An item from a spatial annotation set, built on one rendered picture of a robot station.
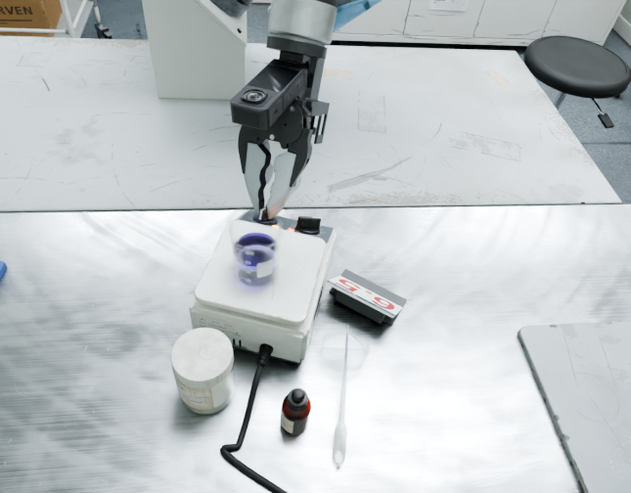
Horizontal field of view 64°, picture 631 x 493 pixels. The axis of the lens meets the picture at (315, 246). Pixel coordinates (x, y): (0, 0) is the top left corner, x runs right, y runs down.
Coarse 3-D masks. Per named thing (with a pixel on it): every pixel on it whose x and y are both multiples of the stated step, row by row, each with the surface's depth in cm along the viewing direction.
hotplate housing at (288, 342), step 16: (336, 240) 68; (320, 272) 58; (320, 288) 57; (192, 304) 54; (192, 320) 56; (208, 320) 54; (224, 320) 53; (240, 320) 53; (256, 320) 53; (240, 336) 55; (256, 336) 54; (272, 336) 54; (288, 336) 53; (304, 336) 53; (256, 352) 58; (272, 352) 56; (288, 352) 55; (304, 352) 56
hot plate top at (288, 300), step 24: (288, 240) 58; (312, 240) 59; (216, 264) 55; (288, 264) 56; (312, 264) 56; (216, 288) 53; (240, 288) 53; (288, 288) 54; (312, 288) 54; (240, 312) 52; (264, 312) 52; (288, 312) 52
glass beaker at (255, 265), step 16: (256, 208) 51; (240, 224) 52; (256, 224) 53; (272, 224) 52; (240, 240) 48; (272, 240) 48; (240, 256) 50; (256, 256) 49; (272, 256) 50; (240, 272) 52; (256, 272) 51; (272, 272) 52; (256, 288) 53
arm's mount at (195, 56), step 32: (160, 0) 77; (192, 0) 77; (160, 32) 80; (192, 32) 81; (224, 32) 81; (160, 64) 84; (192, 64) 85; (224, 64) 85; (160, 96) 89; (192, 96) 90; (224, 96) 90
